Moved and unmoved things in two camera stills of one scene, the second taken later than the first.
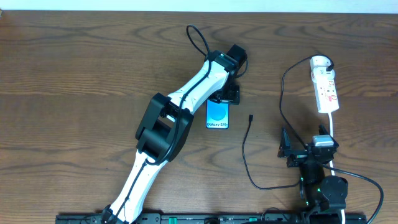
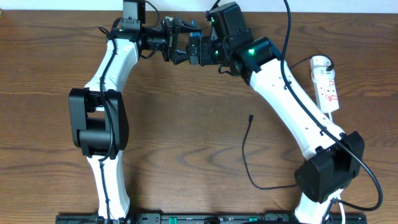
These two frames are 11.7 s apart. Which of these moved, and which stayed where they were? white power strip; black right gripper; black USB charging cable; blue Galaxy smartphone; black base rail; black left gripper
Moved: black right gripper; blue Galaxy smartphone; black left gripper
Stayed: black USB charging cable; white power strip; black base rail
